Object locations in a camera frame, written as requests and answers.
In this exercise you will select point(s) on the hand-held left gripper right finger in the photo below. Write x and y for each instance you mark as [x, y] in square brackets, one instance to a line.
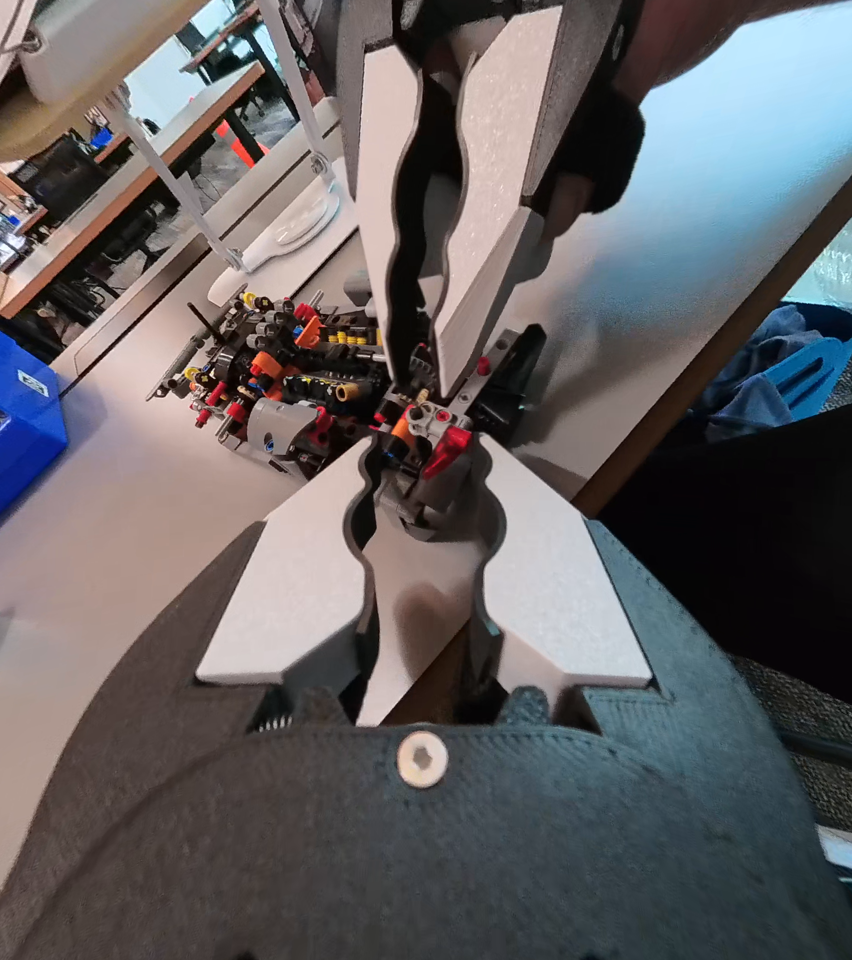
[561, 600]

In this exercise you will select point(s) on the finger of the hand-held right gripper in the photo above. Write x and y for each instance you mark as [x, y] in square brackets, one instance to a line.
[381, 187]
[493, 187]

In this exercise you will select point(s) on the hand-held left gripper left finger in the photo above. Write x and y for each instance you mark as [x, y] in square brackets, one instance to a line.
[298, 600]

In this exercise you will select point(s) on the black lego chassis assembly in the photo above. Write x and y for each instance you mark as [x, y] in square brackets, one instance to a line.
[306, 382]

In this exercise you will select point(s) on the person's right hand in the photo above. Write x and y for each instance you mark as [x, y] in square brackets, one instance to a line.
[665, 37]

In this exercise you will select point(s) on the wooden-edged neighbouring desk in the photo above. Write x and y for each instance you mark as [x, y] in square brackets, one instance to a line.
[171, 127]

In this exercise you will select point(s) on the blue storage bin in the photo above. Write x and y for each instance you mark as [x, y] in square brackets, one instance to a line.
[21, 442]

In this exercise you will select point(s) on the blue fabric bag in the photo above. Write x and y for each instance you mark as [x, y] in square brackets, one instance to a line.
[808, 367]

